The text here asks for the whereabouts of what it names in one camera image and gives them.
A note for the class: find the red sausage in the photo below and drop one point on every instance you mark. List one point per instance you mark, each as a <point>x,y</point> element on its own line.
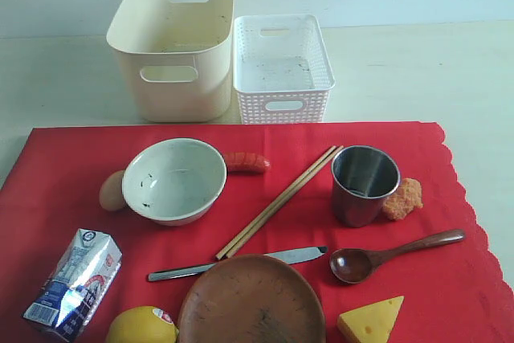
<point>244,162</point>

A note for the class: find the orange fried food piece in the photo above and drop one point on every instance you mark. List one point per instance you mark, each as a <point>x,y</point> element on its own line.
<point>406,198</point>

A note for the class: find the yellow cheese wedge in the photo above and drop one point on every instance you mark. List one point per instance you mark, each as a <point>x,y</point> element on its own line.
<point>372,323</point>

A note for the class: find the yellow lemon with sticker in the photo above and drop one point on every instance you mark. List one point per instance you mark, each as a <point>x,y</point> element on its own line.
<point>142,324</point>

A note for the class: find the blue white milk carton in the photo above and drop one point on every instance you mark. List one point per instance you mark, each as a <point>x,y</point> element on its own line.
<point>72,293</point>

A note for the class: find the upper wooden chopstick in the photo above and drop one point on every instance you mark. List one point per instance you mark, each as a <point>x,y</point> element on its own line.
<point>277,202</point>

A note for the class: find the white woven plastic basket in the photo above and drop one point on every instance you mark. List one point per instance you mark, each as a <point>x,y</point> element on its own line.
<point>282,74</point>

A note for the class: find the white enamel bowl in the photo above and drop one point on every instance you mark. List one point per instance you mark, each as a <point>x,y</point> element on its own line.
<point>174,182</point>

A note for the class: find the stainless steel cup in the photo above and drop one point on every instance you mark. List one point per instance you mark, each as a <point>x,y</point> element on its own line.
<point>363,177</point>

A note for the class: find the steel table knife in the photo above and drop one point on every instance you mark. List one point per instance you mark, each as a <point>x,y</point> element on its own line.
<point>292,256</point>

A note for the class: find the red table mat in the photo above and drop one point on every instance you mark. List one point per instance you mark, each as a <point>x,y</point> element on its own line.
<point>454,293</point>

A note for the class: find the cream plastic bin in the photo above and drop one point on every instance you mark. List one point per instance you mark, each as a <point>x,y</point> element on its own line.
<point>175,56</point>

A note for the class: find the brown wooden plate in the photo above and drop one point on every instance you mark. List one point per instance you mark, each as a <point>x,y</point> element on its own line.
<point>251,298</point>

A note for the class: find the dark wooden spoon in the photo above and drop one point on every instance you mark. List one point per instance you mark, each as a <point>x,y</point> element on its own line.
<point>355,265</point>

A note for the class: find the brown egg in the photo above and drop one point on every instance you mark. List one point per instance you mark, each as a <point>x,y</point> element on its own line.
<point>111,197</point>

